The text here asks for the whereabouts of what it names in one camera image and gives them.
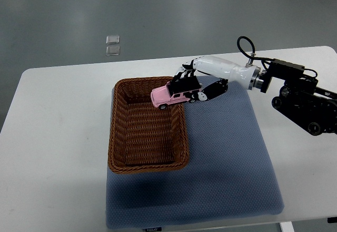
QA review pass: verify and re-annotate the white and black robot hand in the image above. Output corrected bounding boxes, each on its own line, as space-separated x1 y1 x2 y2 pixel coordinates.
172 56 262 101

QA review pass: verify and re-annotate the pink toy car black roof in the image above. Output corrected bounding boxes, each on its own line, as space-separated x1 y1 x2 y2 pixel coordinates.
150 76 202 110

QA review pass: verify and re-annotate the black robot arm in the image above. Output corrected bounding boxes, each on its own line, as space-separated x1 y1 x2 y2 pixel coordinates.
255 57 336 136

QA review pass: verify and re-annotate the brown wicker basket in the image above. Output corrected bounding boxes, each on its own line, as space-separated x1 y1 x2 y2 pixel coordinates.
107 76 190 174

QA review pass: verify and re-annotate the blue-grey padded mat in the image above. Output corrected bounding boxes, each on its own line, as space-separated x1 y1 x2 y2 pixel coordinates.
106 82 284 229

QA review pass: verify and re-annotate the upper metal floor plate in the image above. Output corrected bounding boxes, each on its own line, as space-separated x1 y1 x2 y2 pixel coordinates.
106 35 120 45

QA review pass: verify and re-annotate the white table leg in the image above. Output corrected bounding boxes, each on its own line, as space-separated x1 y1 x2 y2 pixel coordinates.
279 221 294 232

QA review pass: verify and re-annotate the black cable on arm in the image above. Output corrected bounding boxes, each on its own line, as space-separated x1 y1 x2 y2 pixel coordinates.
236 36 319 78

